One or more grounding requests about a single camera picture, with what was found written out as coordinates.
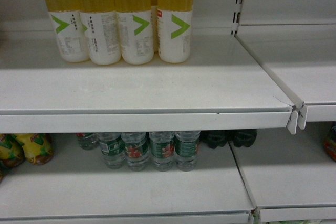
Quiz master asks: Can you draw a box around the water bottle green label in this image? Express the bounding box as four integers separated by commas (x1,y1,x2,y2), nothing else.
149,131,175,172

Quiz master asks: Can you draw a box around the water bottle right rear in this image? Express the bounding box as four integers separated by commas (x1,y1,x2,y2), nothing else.
175,131,201,172

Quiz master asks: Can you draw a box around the upper white shelf board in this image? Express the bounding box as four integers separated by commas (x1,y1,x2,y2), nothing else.
1,29,293,133

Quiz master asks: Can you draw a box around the water bottle barcode label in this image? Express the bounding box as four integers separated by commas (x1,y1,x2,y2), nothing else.
97,132,125,169

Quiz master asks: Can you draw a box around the water bottle far left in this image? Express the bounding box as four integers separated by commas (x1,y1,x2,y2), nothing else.
75,133,99,151

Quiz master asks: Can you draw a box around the white metal shelf board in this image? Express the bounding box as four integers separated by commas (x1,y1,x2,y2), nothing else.
1,134,253,223

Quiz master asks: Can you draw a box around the white slotted shelf upright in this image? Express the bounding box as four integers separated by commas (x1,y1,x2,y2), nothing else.
231,0,243,36

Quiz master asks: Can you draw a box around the white right shelf board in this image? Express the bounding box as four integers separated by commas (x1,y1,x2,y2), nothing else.
231,122,335,223

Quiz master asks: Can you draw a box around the cola bottle barcode side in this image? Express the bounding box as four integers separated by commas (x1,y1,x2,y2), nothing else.
200,130,229,149

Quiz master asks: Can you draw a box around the cola bottle logo side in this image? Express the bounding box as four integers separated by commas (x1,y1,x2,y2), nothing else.
233,129,257,147

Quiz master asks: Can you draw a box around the yellow brown drink bottle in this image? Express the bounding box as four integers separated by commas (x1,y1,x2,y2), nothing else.
12,133,54,165

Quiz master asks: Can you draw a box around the yellow drink bottle white label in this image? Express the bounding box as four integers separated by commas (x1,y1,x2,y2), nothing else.
45,0,90,63

